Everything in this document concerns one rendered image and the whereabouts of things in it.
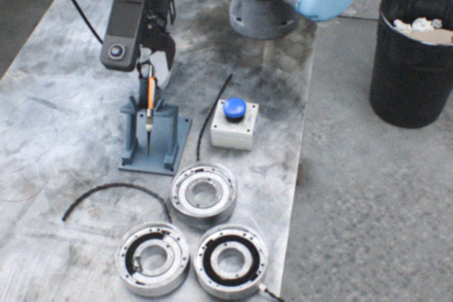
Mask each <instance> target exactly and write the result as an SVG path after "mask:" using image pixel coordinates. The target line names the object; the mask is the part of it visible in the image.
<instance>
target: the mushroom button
mask: <svg viewBox="0 0 453 302"><path fill-rule="evenodd" d="M246 110H247V106H246V104H245V102H244V100H242V99H240V98H229V99H228V100H226V102H225V103H224V104H223V111H224V113H225V114H226V115H228V117H232V118H237V117H241V116H242V115H243V114H244V113H245V112H246Z"/></svg>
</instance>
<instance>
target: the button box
mask: <svg viewBox="0 0 453 302"><path fill-rule="evenodd" d="M225 102H226V100H218V105H217V108H216V112H215V115H214V120H213V122H212V126H211V136H212V146H213V147H219V148H229V149H235V150H245V151H252V150H253V144H254V140H255V135H256V130H257V127H258V107H259V105H258V104H249V103H246V106H247V110H246V112H245V113H244V114H243V115H242V116H241V117H237V118H232V117H228V115H226V114H225V113H224V111H223V104H224V103H225Z"/></svg>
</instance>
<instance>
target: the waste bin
mask: <svg viewBox="0 0 453 302"><path fill-rule="evenodd" d="M417 18H419V19H423V18H425V20H427V21H428V22H432V21H434V20H438V21H441V25H442V27H439V28H438V29H442V30H449V31H452V32H453V0H381V1H380V7H379V18H378V22H377V32H376V35H377V38H376V47H375V57H374V63H373V73H372V79H371V90H370V95H369V101H370V104H371V107H372V109H373V110H374V111H375V113H376V114H377V115H379V117H380V118H381V119H383V120H385V121H387V122H389V123H391V124H393V125H397V126H399V127H409V128H415V127H424V126H426V125H429V124H431V123H433V122H434V121H435V120H436V119H437V118H438V117H439V115H441V113H442V111H443V109H444V107H445V104H446V102H447V100H448V97H449V95H450V93H451V91H452V89H453V36H452V38H451V39H452V43H449V44H437V43H430V42H423V41H420V40H416V39H414V38H411V37H408V36H407V35H406V34H403V33H401V32H399V31H398V30H397V29H395V28H394V27H396V26H395V25H394V21H396V20H398V21H401V22H402V23H403V24H406V25H408V24H410V25H412V24H413V23H414V22H415V21H416V20H417ZM411 28H412V26H411Z"/></svg>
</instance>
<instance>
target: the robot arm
mask: <svg viewBox="0 0 453 302"><path fill-rule="evenodd" d="M352 1H354V0H232V2H231V6H230V10H229V17H230V23H231V26H232V27H233V29H234V30H235V31H236V32H238V33H240V34H242V35H244V36H246V37H248V38H254V39H259V40H271V39H276V38H280V37H283V36H286V35H288V34H290V33H291V32H292V31H294V30H295V29H296V27H297V26H298V23H299V16H300V15H302V16H305V17H306V18H309V19H310V20H312V21H314V22H325V21H328V20H331V19H332V18H335V17H336V16H338V15H340V14H341V13H342V12H343V11H344V10H345V9H346V8H347V7H348V6H349V5H350V4H351V2H352ZM171 2H172V7H173V13H171ZM168 14H169V15H170V21H171V25H173V22H174V21H175V19H176V17H177V14H176V8H175V3H174V0H113V3H112V6H111V9H110V13H109V18H108V22H107V27H106V31H105V34H104V40H103V44H102V49H101V52H100V62H101V63H102V64H103V65H104V66H105V68H106V69H109V70H115V71H120V72H125V73H127V74H128V75H129V76H130V77H131V78H132V79H133V80H134V81H135V82H136V83H137V84H138V85H140V83H139V81H140V79H141V78H143V75H142V73H141V70H142V66H141V65H140V62H139V60H140V57H141V48H147V49H150V50H151V51H152V52H151V53H150V62H151V64H153V66H154V67H155V70H156V71H155V76H156V79H157V84H156V85H157V87H158V88H159V89H160V90H164V89H165V88H166V86H167V84H168V82H169V79H170V76H171V70H172V67H173V66H172V64H173V60H174V57H175V54H176V44H175V42H174V40H173V38H172V37H171V36H170V32H167V23H168V20H167V16H168Z"/></svg>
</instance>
